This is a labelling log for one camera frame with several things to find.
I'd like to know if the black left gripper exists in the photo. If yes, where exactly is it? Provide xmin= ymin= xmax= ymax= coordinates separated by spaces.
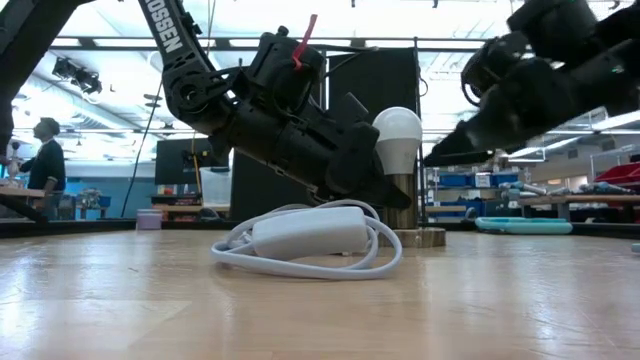
xmin=212 ymin=27 xmax=414 ymax=210

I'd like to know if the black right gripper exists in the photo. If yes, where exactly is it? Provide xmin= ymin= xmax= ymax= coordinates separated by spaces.
xmin=423 ymin=32 xmax=640 ymax=168

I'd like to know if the white lightbulb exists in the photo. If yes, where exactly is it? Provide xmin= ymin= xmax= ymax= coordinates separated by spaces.
xmin=372 ymin=106 xmax=424 ymax=176

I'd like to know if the brass lamp socket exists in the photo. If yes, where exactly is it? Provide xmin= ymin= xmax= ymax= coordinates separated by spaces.
xmin=377 ymin=172 xmax=447 ymax=249

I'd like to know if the white cord with switch box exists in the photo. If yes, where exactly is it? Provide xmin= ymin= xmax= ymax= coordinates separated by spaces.
xmin=209 ymin=199 xmax=404 ymax=281

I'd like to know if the blue storage bin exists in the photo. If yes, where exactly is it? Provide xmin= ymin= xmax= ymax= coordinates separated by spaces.
xmin=492 ymin=172 xmax=521 ymax=188
xmin=439 ymin=172 xmax=474 ymax=189

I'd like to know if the teal calculator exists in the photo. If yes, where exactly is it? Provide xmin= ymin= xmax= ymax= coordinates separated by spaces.
xmin=474 ymin=216 xmax=574 ymax=236

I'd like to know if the black horizontal ceiling beam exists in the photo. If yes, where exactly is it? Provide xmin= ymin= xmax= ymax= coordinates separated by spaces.
xmin=49 ymin=35 xmax=501 ymax=54

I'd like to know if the red zip tie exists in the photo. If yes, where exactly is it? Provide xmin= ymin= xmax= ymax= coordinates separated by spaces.
xmin=292 ymin=13 xmax=319 ymax=71

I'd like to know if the wooden workbench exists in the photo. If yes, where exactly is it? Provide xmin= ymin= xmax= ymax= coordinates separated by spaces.
xmin=0 ymin=187 xmax=46 ymax=224
xmin=519 ymin=193 xmax=640 ymax=221

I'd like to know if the clear plastic bin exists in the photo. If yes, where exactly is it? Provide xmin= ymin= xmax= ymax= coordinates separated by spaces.
xmin=199 ymin=167 xmax=234 ymax=206

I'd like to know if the red storage bin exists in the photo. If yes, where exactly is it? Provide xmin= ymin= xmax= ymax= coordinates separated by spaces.
xmin=594 ymin=162 xmax=640 ymax=191

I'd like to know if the black monitor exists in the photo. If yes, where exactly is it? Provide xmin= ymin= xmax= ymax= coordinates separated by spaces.
xmin=154 ymin=137 xmax=231 ymax=186

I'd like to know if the person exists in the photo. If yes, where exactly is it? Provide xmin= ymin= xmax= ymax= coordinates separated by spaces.
xmin=18 ymin=117 xmax=67 ymax=221

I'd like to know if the black hanging cable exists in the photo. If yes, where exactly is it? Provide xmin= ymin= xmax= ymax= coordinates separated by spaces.
xmin=121 ymin=74 xmax=166 ymax=219

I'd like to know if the black ceiling-mounted camera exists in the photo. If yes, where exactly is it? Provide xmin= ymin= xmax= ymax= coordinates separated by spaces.
xmin=51 ymin=56 xmax=104 ymax=96

